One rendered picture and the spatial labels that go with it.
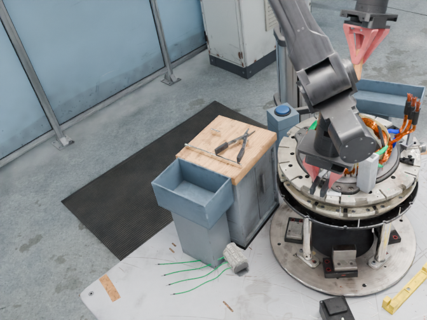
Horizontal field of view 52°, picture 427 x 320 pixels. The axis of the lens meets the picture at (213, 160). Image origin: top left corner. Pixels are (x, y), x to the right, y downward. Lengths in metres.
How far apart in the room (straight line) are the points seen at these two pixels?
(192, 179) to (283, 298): 0.38
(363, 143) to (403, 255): 0.61
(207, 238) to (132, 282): 0.27
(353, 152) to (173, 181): 0.58
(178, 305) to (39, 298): 1.30
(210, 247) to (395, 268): 0.47
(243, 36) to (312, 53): 2.64
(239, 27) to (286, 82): 1.86
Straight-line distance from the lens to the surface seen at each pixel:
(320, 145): 0.80
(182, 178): 1.19
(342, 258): 1.18
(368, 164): 0.93
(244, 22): 3.27
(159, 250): 1.32
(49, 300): 2.38
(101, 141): 3.16
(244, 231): 1.22
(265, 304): 1.18
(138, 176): 2.76
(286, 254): 1.23
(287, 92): 1.48
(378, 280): 1.21
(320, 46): 0.69
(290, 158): 1.05
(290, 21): 0.68
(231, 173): 1.07
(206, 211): 1.02
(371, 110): 1.32
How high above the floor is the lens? 1.79
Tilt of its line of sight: 41 degrees down
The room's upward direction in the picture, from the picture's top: 10 degrees counter-clockwise
